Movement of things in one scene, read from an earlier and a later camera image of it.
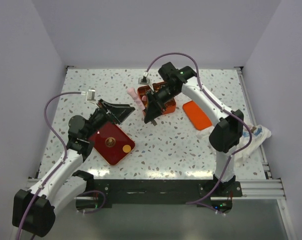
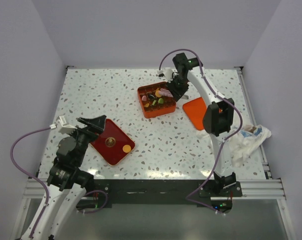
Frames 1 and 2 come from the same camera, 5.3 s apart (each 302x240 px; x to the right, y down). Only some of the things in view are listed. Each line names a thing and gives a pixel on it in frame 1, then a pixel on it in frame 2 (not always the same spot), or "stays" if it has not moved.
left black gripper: [118, 112] → [95, 125]
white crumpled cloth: [260, 134] stays
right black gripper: [153, 110] → [176, 93]
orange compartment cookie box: [170, 105] stays
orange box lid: [198, 118] stays
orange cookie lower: [126, 148] stays
